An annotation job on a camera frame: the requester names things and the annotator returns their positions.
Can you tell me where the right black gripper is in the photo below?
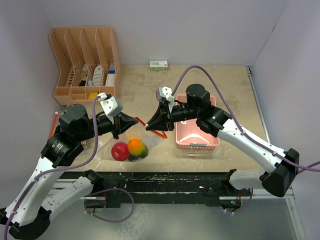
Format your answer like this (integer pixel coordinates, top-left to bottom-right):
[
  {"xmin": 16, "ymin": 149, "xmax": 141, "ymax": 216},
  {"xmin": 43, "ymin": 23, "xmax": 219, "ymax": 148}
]
[{"xmin": 146, "ymin": 100, "xmax": 200, "ymax": 132}]

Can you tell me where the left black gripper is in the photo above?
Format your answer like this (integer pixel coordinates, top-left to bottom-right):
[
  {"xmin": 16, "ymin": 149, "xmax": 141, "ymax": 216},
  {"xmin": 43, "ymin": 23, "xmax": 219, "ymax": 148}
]
[{"xmin": 74, "ymin": 109, "xmax": 138, "ymax": 142}]

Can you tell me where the clear zip bag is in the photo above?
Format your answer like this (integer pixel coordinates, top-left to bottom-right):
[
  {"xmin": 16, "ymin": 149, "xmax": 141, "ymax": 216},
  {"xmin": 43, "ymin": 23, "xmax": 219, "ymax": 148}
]
[
  {"xmin": 48, "ymin": 110, "xmax": 65, "ymax": 139},
  {"xmin": 96, "ymin": 117, "xmax": 168, "ymax": 162}
]

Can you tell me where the green orange mango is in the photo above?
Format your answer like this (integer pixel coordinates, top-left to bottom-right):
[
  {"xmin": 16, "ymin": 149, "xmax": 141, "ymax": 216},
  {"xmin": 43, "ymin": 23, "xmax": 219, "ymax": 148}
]
[{"xmin": 127, "ymin": 137, "xmax": 149, "ymax": 159}]

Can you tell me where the red apple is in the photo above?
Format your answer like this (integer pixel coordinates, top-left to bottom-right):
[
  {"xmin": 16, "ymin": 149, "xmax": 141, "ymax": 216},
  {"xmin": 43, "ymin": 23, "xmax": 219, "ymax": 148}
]
[{"xmin": 111, "ymin": 142, "xmax": 130, "ymax": 162}]

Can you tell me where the dark purple mangosteen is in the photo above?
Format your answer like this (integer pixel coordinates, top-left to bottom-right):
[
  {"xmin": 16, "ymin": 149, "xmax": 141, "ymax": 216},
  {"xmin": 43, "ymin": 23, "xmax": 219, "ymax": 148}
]
[{"xmin": 127, "ymin": 155, "xmax": 140, "ymax": 162}]

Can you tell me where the clear zip top bag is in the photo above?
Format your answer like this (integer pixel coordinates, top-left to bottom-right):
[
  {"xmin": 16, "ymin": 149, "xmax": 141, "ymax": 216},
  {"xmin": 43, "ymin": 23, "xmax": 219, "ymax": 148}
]
[{"xmin": 48, "ymin": 110, "xmax": 65, "ymax": 139}]

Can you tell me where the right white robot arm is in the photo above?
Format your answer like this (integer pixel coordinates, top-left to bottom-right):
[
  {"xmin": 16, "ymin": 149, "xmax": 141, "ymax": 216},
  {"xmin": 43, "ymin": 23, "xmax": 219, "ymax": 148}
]
[{"xmin": 146, "ymin": 83, "xmax": 300, "ymax": 198}]

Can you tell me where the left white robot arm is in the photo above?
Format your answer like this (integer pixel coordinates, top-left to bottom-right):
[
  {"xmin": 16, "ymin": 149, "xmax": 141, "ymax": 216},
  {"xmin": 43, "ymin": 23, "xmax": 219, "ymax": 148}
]
[{"xmin": 0, "ymin": 104, "xmax": 138, "ymax": 240}]

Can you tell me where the pink plastic basket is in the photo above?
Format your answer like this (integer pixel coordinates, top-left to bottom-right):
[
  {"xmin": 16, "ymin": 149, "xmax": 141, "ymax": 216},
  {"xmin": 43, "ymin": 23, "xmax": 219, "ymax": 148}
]
[{"xmin": 174, "ymin": 93, "xmax": 221, "ymax": 151}]

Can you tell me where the yellow block in organizer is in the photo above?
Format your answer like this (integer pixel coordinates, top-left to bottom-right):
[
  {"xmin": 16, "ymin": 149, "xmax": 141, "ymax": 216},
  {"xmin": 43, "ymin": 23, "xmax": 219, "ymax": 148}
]
[{"xmin": 89, "ymin": 92, "xmax": 99, "ymax": 100}]

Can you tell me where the white blue box in organizer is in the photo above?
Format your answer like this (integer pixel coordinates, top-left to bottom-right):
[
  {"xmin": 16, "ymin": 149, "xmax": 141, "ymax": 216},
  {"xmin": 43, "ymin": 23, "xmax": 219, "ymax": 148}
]
[{"xmin": 105, "ymin": 62, "xmax": 116, "ymax": 87}]

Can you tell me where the white tube in organizer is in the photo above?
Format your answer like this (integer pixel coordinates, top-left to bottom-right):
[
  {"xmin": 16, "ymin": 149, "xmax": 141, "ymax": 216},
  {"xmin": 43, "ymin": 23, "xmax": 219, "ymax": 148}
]
[{"xmin": 92, "ymin": 65, "xmax": 103, "ymax": 87}]

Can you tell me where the small green white box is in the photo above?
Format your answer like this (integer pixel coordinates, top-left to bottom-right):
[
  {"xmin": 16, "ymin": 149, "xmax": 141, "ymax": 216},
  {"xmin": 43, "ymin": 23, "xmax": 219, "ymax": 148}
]
[{"xmin": 149, "ymin": 60, "xmax": 168, "ymax": 71}]

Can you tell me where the black white item in organizer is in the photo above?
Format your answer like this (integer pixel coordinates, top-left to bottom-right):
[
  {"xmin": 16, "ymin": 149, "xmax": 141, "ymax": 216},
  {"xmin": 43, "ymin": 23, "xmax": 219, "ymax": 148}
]
[{"xmin": 78, "ymin": 64, "xmax": 88, "ymax": 87}]

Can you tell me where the orange file organizer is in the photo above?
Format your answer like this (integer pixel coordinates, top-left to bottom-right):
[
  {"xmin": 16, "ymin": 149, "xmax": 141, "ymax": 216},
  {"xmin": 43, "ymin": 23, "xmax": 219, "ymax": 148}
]
[{"xmin": 49, "ymin": 26, "xmax": 122, "ymax": 106}]

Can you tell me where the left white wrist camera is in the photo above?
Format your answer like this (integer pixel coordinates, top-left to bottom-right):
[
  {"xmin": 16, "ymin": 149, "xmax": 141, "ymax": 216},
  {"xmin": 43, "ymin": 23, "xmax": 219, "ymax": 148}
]
[{"xmin": 98, "ymin": 92, "xmax": 123, "ymax": 117}]

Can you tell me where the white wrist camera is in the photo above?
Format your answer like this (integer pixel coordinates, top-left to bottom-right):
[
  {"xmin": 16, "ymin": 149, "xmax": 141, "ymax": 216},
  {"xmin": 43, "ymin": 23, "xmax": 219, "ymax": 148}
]
[
  {"xmin": 98, "ymin": 92, "xmax": 123, "ymax": 117},
  {"xmin": 155, "ymin": 86, "xmax": 175, "ymax": 114}
]

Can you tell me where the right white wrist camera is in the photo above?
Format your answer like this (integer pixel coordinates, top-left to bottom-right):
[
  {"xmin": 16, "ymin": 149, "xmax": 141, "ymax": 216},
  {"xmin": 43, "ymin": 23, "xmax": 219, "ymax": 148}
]
[{"xmin": 155, "ymin": 86, "xmax": 175, "ymax": 114}]

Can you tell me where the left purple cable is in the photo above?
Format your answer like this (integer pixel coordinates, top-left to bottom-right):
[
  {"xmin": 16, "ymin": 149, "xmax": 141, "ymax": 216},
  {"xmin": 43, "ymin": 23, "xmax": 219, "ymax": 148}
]
[{"xmin": 2, "ymin": 96, "xmax": 137, "ymax": 240}]

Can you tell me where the purple cable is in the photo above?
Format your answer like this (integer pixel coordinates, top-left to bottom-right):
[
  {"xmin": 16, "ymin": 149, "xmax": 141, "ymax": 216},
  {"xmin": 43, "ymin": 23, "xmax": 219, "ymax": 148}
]
[
  {"xmin": 172, "ymin": 64, "xmax": 320, "ymax": 216},
  {"xmin": 2, "ymin": 96, "xmax": 137, "ymax": 240}
]

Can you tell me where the black metal base frame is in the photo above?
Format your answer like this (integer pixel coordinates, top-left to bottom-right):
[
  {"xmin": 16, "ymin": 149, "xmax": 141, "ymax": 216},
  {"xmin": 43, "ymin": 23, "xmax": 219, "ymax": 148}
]
[{"xmin": 59, "ymin": 169, "xmax": 253, "ymax": 210}]

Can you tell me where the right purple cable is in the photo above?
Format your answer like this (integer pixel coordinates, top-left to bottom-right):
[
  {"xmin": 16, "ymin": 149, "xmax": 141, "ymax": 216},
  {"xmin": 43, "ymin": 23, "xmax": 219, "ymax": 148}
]
[{"xmin": 172, "ymin": 64, "xmax": 320, "ymax": 216}]

